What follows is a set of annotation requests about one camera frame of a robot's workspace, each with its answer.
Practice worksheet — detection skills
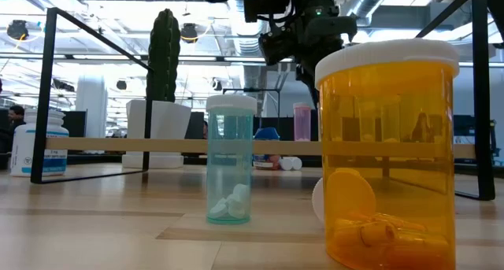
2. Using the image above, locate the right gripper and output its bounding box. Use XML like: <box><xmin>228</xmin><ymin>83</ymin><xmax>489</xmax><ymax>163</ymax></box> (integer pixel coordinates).
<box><xmin>258</xmin><ymin>16</ymin><xmax>358</xmax><ymax>107</ymax></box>

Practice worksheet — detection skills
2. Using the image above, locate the pink pill bottle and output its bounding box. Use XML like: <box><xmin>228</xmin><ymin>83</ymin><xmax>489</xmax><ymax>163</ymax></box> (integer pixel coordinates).
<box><xmin>311</xmin><ymin>177</ymin><xmax>326</xmax><ymax>224</ymax></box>
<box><xmin>292</xmin><ymin>102</ymin><xmax>313</xmax><ymax>142</ymax></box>

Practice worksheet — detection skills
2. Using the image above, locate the large orange pill bottle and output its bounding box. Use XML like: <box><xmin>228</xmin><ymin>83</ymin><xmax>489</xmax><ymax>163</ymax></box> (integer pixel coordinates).
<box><xmin>314</xmin><ymin>38</ymin><xmax>461</xmax><ymax>270</ymax></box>

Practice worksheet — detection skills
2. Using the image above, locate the teal pill bottle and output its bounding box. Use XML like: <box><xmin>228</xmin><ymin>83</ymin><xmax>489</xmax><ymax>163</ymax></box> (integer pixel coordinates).
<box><xmin>205</xmin><ymin>94</ymin><xmax>258</xmax><ymax>226</ymax></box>

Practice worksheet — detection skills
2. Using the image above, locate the black round ceiling device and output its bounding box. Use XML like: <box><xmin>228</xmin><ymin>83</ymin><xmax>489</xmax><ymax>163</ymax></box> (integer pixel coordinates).
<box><xmin>6</xmin><ymin>19</ymin><xmax>31</xmax><ymax>42</ymax></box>
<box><xmin>180</xmin><ymin>22</ymin><xmax>199</xmax><ymax>45</ymax></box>

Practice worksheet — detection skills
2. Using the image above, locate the white planter pot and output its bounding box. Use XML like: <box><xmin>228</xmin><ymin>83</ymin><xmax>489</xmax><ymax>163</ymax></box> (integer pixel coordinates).
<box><xmin>121</xmin><ymin>99</ymin><xmax>193</xmax><ymax>170</ymax></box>

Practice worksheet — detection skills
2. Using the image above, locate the dark computer monitor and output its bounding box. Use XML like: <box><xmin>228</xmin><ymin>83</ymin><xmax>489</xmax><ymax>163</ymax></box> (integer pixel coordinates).
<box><xmin>452</xmin><ymin>114</ymin><xmax>478</xmax><ymax>138</ymax></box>

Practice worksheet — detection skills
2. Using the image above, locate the person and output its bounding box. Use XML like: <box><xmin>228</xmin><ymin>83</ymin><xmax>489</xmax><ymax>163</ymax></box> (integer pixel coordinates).
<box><xmin>0</xmin><ymin>104</ymin><xmax>27</xmax><ymax>155</ymax></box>

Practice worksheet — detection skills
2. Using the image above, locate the large white supplement bottle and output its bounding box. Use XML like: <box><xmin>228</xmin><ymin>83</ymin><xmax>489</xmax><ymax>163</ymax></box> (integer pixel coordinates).
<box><xmin>10</xmin><ymin>108</ymin><xmax>70</xmax><ymax>178</ymax></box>

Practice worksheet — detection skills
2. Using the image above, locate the silver ceiling duct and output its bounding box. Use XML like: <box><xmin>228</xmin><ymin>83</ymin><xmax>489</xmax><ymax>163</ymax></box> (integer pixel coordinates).
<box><xmin>223</xmin><ymin>0</ymin><xmax>269</xmax><ymax>90</ymax></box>
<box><xmin>346</xmin><ymin>0</ymin><xmax>397</xmax><ymax>39</ymax></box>

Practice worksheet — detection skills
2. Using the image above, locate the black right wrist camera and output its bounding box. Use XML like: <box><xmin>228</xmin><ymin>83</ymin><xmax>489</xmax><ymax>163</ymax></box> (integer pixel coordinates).
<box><xmin>242</xmin><ymin>0</ymin><xmax>295</xmax><ymax>24</ymax></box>

